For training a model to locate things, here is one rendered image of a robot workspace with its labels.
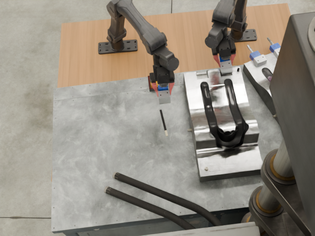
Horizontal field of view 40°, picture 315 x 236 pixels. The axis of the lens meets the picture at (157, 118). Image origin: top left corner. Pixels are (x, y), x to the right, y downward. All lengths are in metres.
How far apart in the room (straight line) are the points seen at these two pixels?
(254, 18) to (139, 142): 0.91
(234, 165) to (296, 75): 1.15
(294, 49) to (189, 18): 1.66
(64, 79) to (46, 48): 1.25
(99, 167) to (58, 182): 0.18
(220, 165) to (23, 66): 1.97
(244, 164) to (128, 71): 0.74
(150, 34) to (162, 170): 0.57
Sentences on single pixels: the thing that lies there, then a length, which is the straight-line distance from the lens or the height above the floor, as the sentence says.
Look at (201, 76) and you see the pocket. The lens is 2.01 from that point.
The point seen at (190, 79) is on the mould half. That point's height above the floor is 0.89.
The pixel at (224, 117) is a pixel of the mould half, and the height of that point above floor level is 0.91.
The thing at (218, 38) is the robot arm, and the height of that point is 1.14.
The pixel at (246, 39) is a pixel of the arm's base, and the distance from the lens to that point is 2.23.
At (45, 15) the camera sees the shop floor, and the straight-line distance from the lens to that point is 3.63.
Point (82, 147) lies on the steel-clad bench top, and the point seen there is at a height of 0.80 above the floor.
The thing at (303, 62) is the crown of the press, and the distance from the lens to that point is 0.66.
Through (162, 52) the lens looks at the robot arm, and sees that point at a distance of 1.71.
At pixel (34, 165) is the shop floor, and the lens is 2.90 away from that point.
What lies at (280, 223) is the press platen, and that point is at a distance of 1.29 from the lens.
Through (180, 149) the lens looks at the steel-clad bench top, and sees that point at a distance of 1.89.
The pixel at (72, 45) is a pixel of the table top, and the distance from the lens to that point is 2.29.
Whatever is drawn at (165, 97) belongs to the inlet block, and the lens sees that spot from 1.83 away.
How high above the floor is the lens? 2.50
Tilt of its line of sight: 60 degrees down
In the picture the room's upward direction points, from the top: 7 degrees counter-clockwise
